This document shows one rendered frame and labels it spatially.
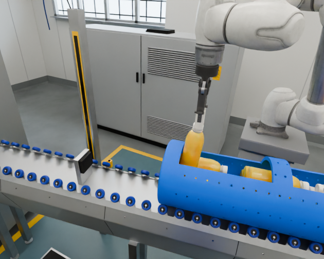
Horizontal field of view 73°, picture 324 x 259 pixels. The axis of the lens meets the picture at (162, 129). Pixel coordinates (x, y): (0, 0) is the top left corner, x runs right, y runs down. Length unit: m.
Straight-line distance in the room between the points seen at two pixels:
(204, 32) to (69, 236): 1.93
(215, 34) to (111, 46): 2.34
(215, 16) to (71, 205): 1.01
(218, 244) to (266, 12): 0.86
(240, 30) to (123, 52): 2.31
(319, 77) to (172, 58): 1.62
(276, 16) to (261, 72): 3.07
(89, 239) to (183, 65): 1.90
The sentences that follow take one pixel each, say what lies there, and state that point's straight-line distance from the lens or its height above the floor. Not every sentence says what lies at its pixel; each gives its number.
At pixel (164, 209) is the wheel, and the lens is 1.01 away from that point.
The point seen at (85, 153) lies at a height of 1.08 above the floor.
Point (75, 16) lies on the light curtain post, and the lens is 1.28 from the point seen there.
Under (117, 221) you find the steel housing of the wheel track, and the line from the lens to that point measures 1.13.
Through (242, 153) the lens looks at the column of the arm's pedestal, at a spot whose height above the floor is 0.93.
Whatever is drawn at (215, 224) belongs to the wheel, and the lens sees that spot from 1.01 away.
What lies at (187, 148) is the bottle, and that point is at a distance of 0.86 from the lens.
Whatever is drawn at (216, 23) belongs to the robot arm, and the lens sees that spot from 0.67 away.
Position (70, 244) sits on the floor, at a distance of 2.16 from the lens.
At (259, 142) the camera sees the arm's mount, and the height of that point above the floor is 1.07.
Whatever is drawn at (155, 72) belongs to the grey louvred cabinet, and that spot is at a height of 1.05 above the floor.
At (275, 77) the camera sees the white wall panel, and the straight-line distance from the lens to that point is 3.68.
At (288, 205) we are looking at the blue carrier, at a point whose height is 1.16.
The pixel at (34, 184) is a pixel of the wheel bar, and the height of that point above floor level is 0.92.
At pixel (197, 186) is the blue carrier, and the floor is 1.16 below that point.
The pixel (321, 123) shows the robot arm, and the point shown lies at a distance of 1.38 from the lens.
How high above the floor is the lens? 1.74
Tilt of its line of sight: 29 degrees down
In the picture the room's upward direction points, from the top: 3 degrees clockwise
